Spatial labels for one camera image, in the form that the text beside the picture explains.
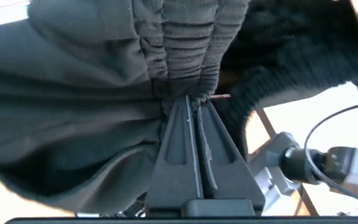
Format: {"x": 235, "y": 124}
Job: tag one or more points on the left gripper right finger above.
{"x": 225, "y": 168}

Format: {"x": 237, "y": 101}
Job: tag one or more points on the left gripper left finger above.
{"x": 176, "y": 171}

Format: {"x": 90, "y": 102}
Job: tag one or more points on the pink clothes hanger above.
{"x": 221, "y": 96}

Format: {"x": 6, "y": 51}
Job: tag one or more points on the black shorts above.
{"x": 73, "y": 93}

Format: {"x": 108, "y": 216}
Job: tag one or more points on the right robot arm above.
{"x": 297, "y": 165}

